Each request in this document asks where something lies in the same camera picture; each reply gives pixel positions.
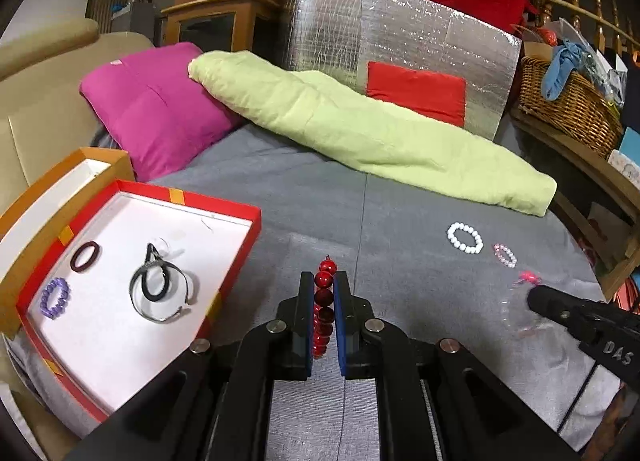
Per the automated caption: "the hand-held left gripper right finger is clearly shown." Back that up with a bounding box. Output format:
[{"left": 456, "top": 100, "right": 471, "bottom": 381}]
[{"left": 335, "top": 271, "right": 582, "bottom": 461}]

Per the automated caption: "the clear bracelet with pink knot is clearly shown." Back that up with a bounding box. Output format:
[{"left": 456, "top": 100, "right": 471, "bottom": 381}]
[{"left": 500, "top": 271, "right": 545, "bottom": 337}]

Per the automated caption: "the light green folded blanket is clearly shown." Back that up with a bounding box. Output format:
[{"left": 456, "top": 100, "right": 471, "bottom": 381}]
[{"left": 187, "top": 51, "right": 558, "bottom": 218}]

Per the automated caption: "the magenta pillow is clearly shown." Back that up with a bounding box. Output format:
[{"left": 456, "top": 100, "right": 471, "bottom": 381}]
[{"left": 80, "top": 42, "right": 243, "bottom": 182}]

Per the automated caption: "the clear plastic bag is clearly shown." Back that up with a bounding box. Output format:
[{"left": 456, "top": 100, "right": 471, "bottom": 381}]
[{"left": 560, "top": 16, "right": 629, "bottom": 106}]

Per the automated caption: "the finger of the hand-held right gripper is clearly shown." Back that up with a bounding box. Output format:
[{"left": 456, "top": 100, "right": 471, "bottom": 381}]
[{"left": 527, "top": 285, "right": 587, "bottom": 338}]

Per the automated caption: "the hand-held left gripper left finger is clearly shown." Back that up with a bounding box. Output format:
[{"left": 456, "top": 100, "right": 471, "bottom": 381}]
[{"left": 65, "top": 271, "right": 316, "bottom": 461}]

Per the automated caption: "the orange box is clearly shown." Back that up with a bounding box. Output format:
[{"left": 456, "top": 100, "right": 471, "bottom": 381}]
[{"left": 0, "top": 147, "right": 136, "bottom": 339}]

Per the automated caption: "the dark wooden shelf unit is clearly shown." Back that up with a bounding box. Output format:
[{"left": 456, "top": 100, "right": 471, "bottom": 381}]
[{"left": 85, "top": 0, "right": 166, "bottom": 34}]

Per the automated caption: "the wooden glass cabinet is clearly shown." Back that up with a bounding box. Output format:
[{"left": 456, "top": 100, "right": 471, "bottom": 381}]
[{"left": 160, "top": 0, "right": 296, "bottom": 62}]

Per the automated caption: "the red and white box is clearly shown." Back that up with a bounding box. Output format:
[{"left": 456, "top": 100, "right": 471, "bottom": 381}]
[{"left": 17, "top": 179, "right": 263, "bottom": 423}]

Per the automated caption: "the purple bead bracelet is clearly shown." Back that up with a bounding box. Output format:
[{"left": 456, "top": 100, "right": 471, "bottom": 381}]
[{"left": 39, "top": 278, "right": 71, "bottom": 319}]

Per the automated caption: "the silver bangle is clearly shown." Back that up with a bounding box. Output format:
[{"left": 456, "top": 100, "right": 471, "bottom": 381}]
[{"left": 130, "top": 261, "right": 195, "bottom": 325}]

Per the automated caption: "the wicker basket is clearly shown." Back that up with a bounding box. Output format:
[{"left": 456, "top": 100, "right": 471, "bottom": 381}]
[{"left": 517, "top": 56, "right": 625, "bottom": 159}]

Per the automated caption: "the silver foil insulation panel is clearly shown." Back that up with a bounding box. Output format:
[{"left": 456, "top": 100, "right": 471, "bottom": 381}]
[{"left": 282, "top": 0, "right": 523, "bottom": 142}]

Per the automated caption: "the blue cloth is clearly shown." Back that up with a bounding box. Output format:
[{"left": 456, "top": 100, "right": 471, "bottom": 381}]
[{"left": 542, "top": 38, "right": 596, "bottom": 102}]

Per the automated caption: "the wooden shelf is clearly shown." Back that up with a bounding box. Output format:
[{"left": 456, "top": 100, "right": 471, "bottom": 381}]
[{"left": 510, "top": 108, "right": 640, "bottom": 302}]

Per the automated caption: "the maroon hair tie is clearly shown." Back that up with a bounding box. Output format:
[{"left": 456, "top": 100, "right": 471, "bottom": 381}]
[{"left": 70, "top": 241, "right": 101, "bottom": 273}]

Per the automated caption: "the white printed card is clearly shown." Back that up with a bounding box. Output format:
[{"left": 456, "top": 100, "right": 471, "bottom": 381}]
[{"left": 607, "top": 148, "right": 640, "bottom": 178}]

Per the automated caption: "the red bag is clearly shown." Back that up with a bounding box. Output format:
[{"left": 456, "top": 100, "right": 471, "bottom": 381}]
[{"left": 615, "top": 275, "right": 640, "bottom": 313}]

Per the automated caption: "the black hair tie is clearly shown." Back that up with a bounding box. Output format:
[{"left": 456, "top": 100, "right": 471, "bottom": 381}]
[{"left": 137, "top": 243, "right": 171, "bottom": 302}]

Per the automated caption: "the red bead bracelet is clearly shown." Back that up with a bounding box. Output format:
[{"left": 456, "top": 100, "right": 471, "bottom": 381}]
[{"left": 311, "top": 255, "right": 337, "bottom": 360}]

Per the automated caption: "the small red cushion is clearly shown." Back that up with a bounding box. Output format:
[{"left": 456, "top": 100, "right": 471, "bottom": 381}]
[{"left": 366, "top": 61, "right": 467, "bottom": 126}]

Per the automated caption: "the pink and white bead bracelet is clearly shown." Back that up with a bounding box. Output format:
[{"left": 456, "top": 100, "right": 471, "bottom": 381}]
[{"left": 494, "top": 243, "right": 519, "bottom": 269}]

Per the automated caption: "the blue card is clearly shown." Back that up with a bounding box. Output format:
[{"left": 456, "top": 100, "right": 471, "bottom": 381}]
[{"left": 620, "top": 126, "right": 640, "bottom": 158}]

